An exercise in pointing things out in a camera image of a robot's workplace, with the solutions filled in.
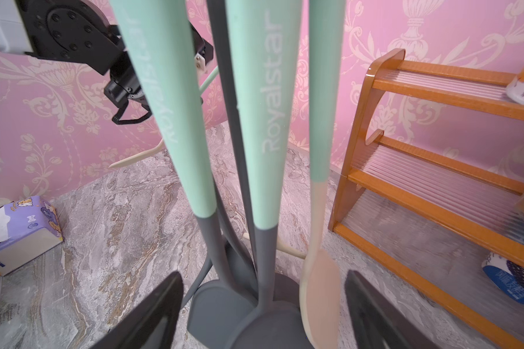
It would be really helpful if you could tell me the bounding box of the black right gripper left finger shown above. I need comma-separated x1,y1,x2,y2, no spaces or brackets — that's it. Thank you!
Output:
93,271,183,348

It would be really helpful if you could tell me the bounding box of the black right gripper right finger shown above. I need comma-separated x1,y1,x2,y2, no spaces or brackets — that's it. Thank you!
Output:
344,270,438,348

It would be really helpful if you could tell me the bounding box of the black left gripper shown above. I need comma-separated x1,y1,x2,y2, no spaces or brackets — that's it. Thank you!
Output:
103,24,214,124

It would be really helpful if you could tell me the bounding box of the mint beige scraper spatula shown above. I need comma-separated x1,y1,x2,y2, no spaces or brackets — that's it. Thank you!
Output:
299,1,346,348

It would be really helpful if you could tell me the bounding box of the beige long-handled spatula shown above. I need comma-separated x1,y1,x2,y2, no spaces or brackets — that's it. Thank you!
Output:
109,140,165,169

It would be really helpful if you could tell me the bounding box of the mint grey slotted turner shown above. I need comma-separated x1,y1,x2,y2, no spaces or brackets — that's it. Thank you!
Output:
199,66,219,95

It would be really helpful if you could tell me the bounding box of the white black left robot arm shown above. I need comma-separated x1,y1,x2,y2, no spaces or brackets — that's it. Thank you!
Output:
0,1,152,125

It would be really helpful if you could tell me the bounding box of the mint grey solid spatula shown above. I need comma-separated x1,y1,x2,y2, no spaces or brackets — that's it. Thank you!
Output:
111,0,254,348

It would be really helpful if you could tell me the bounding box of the grey utensil rack stand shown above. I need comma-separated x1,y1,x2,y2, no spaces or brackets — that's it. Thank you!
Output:
180,0,315,349

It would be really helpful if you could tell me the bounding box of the wooden three-tier shelf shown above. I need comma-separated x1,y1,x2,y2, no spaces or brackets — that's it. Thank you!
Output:
329,48,524,348

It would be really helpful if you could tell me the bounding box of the mint grey ladle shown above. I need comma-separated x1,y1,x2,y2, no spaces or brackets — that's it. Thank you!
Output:
224,0,313,349

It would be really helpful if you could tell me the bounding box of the purple tissue box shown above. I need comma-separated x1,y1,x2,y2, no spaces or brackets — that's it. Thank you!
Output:
0,196,63,276

